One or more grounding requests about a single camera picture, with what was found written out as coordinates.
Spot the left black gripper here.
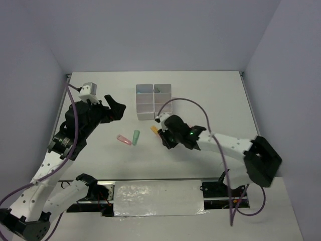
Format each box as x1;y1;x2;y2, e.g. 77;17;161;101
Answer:
81;95;126;138

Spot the silver foil cover plate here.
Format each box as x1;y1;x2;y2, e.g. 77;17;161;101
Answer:
113;180;206;217

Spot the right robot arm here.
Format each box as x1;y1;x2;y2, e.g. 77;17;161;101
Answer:
155;113;282;196

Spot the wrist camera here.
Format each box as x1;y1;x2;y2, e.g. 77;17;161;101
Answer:
155;112;170;132
78;82;99;104

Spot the green highlighter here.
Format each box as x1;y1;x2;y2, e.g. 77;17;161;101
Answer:
132;130;140;146

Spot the orange pink highlighter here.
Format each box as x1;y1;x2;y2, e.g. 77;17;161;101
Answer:
150;126;159;137

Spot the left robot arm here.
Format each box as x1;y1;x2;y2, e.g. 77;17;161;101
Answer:
1;95;126;240

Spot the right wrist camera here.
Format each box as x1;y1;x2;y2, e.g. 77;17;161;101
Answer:
155;112;170;132

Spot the right white organizer tray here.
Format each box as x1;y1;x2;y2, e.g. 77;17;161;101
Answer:
153;84;172;117

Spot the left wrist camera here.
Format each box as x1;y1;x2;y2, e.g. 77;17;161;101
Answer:
78;82;99;104

